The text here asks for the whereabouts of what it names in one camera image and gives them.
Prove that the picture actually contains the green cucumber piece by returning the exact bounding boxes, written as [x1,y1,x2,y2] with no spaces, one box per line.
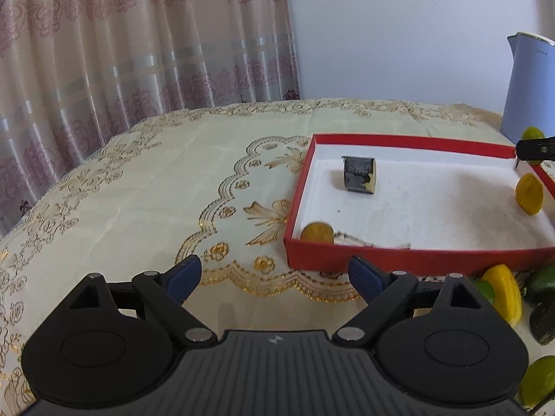
[519,356,555,408]

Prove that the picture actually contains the green jujube back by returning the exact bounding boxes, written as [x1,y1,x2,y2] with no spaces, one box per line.
[516,126,547,164]

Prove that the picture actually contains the green jujube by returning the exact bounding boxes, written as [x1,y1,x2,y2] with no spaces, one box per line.
[516,126,547,164]
[473,280,496,305]

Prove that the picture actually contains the yellow fruit piece in tray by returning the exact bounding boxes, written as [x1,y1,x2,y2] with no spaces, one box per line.
[514,173,544,216]

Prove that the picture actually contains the light blue electric kettle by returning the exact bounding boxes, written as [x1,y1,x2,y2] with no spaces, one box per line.
[501,32,555,143]

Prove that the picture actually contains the green jujube front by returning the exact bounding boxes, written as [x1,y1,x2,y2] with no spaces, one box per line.
[473,280,496,305]

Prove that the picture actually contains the yellow starfruit piece on table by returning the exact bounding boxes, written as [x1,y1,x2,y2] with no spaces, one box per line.
[483,264,523,328]

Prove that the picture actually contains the green cucumber half on table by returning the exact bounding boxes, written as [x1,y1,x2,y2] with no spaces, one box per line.
[524,265,555,305]

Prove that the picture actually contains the red shallow cardboard tray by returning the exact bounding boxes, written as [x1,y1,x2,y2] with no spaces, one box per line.
[284,133,554,275]

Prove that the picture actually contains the brown longan at tray edge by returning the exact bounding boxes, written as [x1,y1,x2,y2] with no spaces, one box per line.
[300,222,335,244]

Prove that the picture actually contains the black sugarcane piece in tray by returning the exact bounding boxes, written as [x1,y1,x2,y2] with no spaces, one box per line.
[342,156,377,194]

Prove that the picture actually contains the cream gold embroidered tablecloth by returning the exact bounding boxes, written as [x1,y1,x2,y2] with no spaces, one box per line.
[1,99,505,415]

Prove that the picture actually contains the pink patterned curtain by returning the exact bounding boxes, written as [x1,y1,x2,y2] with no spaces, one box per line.
[1,0,299,233]

